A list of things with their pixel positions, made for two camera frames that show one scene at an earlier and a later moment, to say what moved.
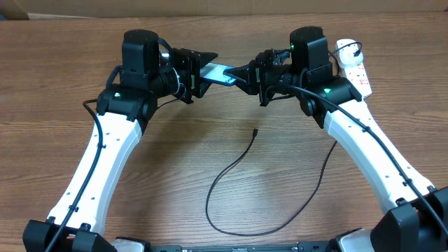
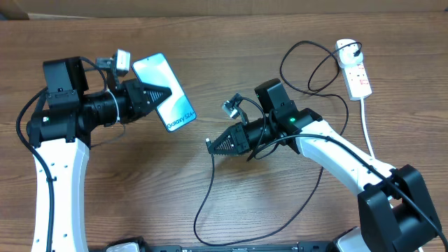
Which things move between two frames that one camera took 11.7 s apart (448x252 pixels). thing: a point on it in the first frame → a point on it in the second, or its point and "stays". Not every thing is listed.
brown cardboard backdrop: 77,9 stays
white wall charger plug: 348,52 stays
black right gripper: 254,78 → 240,136
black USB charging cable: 288,220 → 334,52
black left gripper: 192,61 → 134,89
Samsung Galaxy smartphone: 213,73 → 176,109
